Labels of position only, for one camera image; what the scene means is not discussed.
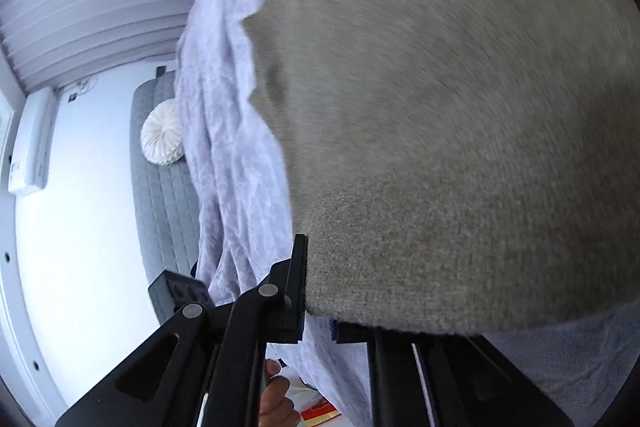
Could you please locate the red and yellow packet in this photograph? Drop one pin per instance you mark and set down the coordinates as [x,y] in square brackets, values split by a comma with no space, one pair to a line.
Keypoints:
[320,409]

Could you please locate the black tufted box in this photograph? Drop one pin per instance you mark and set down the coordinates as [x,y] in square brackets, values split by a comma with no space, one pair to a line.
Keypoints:
[175,294]

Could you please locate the white air conditioner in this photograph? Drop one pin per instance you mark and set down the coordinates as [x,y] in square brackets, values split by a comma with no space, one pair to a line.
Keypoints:
[31,142]

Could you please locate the olive knit sweater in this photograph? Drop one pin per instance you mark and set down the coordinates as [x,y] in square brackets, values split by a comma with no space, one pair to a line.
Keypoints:
[425,107]

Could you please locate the person's left hand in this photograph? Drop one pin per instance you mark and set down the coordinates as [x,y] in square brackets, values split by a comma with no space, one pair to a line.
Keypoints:
[275,399]

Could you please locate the white paper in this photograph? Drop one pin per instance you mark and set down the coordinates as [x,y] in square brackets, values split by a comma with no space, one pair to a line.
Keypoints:
[295,379]

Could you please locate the lavender textured blanket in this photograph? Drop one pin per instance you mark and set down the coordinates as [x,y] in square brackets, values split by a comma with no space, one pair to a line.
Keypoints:
[225,167]

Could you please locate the white round pleated pillow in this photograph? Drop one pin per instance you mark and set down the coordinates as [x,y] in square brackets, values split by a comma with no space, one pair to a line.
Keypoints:
[161,133]

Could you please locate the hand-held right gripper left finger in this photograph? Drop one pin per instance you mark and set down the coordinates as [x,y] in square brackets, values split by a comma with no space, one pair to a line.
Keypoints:
[296,292]

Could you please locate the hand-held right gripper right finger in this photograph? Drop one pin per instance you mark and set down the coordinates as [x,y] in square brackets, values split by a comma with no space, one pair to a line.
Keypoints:
[400,372]

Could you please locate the grey quilted headboard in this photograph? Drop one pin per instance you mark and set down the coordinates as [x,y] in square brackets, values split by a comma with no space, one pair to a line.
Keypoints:
[162,217]

